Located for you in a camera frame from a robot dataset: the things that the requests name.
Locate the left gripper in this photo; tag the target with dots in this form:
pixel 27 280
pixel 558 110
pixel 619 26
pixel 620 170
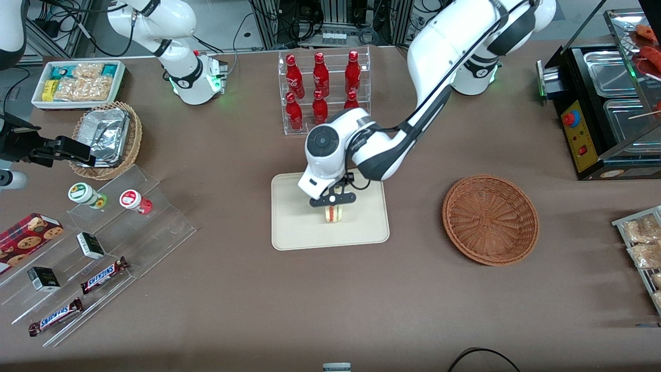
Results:
pixel 342 183

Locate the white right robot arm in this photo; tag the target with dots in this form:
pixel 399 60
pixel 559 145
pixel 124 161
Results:
pixel 191 77

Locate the teal snack packet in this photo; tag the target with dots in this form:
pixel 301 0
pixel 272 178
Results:
pixel 63 71

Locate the clear acrylic bottle rack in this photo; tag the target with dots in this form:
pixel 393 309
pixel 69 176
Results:
pixel 335 77

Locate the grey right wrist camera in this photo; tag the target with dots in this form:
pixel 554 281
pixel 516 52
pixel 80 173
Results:
pixel 13 180

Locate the small black box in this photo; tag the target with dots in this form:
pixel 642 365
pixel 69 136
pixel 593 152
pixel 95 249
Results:
pixel 44 279
pixel 90 245

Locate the snickers chocolate bar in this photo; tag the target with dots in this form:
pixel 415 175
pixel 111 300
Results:
pixel 103 275
pixel 54 316

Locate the yellow snack packet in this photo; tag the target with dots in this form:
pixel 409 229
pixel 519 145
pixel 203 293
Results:
pixel 48 89

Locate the red cookie box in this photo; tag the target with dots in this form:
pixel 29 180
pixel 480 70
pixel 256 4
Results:
pixel 28 237

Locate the small grey device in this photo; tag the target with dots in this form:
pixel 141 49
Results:
pixel 336 367

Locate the red cola bottle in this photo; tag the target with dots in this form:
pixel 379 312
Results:
pixel 319 108
pixel 351 101
pixel 294 113
pixel 294 75
pixel 320 70
pixel 353 70

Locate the clear pastry bag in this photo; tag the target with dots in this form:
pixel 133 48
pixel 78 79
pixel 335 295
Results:
pixel 645 256
pixel 656 280
pixel 657 299
pixel 640 230

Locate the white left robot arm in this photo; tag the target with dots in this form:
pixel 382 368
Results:
pixel 444 41

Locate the small light wicker basket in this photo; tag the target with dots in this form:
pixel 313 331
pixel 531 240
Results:
pixel 131 139

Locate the wooden skewer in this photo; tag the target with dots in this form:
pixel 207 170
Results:
pixel 643 114

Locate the stainless steel pan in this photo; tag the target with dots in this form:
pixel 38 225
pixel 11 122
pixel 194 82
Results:
pixel 627 121
pixel 609 72

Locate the triangular sandwich wedge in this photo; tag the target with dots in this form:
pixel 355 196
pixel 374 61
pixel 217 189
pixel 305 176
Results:
pixel 334 214

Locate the clear rice cracker bag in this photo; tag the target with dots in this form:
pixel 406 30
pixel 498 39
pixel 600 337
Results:
pixel 82 89
pixel 89 70

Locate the aluminium frame rack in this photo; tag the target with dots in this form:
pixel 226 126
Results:
pixel 330 15

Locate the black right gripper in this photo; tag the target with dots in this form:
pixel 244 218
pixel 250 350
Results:
pixel 19 143

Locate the red-lid white cup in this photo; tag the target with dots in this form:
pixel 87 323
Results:
pixel 131 199

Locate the white rectangular snack bin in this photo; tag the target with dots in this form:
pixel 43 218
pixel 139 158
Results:
pixel 38 101

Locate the red sausage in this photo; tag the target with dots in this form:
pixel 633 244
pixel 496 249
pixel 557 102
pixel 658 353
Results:
pixel 650 59
pixel 648 32

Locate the green-lid white cup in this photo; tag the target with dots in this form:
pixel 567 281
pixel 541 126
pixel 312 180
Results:
pixel 82 192

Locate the silver foil container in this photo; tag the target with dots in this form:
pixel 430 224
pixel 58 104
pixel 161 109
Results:
pixel 106 134

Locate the clear acrylic stepped display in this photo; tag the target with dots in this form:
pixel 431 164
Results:
pixel 155 232

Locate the beige rectangular tray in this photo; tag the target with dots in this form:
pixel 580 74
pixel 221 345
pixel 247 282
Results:
pixel 299 222

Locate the black food warmer machine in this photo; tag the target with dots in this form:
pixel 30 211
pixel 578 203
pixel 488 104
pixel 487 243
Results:
pixel 581 134

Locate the white power strip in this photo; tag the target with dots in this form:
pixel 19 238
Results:
pixel 334 37

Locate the round brown wicker basket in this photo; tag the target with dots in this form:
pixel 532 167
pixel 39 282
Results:
pixel 490 222

